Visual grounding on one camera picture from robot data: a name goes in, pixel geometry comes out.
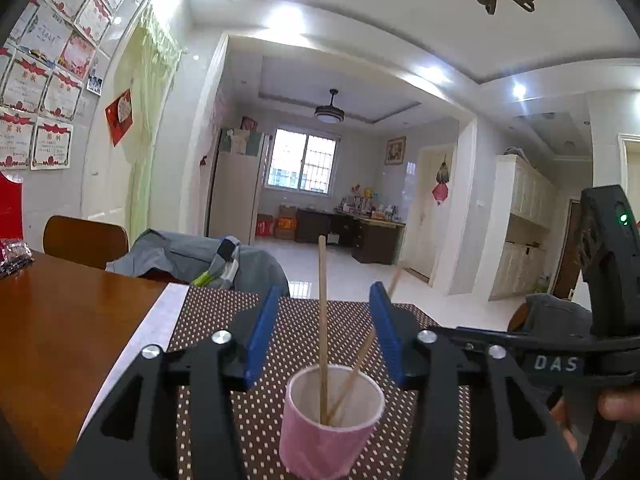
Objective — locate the dark wooden desk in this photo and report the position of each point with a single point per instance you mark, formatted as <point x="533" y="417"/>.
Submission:
<point x="370" y="242"/>

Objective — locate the clear snack bag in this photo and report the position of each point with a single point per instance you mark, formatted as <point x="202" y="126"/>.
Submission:
<point x="15" y="257"/>

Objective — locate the small wall photo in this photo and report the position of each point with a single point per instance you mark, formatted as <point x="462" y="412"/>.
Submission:
<point x="94" y="84"/>

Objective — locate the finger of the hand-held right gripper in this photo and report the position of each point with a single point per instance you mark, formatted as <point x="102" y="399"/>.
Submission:
<point x="555" y="362"/>

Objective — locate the dark grey jacket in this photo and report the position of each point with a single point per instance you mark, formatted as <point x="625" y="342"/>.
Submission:
<point x="560" y="315"/>

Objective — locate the brown wooden door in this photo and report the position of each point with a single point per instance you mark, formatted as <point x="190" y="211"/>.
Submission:
<point x="567" y="250"/>

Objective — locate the checked cloth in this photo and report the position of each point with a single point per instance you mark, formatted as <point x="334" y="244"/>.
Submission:
<point x="222" y="265"/>

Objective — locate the wooden chair back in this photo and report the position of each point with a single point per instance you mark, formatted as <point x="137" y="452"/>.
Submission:
<point x="85" y="242"/>

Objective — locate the round ceiling fan lamp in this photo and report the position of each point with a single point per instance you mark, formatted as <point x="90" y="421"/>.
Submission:
<point x="329" y="114"/>

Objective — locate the wall of framed certificates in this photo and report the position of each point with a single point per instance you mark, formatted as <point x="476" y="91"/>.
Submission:
<point x="55" y="35"/>

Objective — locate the white refrigerator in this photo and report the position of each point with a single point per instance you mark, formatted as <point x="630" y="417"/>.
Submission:
<point x="235" y="195"/>

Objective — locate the brown chair with jackets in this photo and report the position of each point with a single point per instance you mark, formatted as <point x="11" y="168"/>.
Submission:
<point x="517" y="317"/>

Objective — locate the red hanging door decoration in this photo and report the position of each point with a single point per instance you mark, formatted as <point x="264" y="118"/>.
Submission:
<point x="441" y="180"/>

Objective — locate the white cabinets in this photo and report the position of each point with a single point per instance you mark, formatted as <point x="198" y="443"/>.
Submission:
<point x="525" y="195"/>

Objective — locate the framed wall picture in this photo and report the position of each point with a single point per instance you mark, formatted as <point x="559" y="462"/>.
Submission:
<point x="395" y="150"/>

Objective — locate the brown polka dot placemat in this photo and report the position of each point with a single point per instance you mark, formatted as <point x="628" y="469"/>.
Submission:
<point x="300" y="325"/>

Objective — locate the person's right hand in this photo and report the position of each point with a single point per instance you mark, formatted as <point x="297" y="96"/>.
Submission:
<point x="622" y="405"/>

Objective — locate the orange cardboard box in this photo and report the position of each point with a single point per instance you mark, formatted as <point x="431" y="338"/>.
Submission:
<point x="287" y="228"/>

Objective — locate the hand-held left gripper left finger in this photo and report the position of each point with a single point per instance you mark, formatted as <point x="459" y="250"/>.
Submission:
<point x="262" y="330"/>

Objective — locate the pink paper cup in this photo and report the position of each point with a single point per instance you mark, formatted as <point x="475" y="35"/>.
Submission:
<point x="320" y="450"/>

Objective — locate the row of small desk items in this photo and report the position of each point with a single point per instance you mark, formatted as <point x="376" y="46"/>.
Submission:
<point x="372" y="207"/>

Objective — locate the red fan wall decoration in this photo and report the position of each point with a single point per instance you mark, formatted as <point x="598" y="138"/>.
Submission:
<point x="119" y="117"/>

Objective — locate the white table mat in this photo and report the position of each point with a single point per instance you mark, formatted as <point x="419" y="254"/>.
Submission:
<point x="150" y="320"/>

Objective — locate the light green curtain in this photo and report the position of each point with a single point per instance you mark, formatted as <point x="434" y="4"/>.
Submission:
<point x="145" y="110"/>

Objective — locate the white door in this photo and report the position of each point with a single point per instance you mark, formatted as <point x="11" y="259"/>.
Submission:
<point x="427" y="240"/>

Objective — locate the barred window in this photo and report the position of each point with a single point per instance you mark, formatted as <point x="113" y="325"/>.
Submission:
<point x="302" y="160"/>

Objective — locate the red cardboard box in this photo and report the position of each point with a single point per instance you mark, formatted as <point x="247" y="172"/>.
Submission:
<point x="264" y="226"/>

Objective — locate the light wooden chopstick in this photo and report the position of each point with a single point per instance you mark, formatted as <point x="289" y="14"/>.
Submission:
<point x="357" y="365"/>

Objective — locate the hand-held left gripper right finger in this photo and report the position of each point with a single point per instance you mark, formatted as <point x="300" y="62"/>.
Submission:
<point x="385" y="330"/>

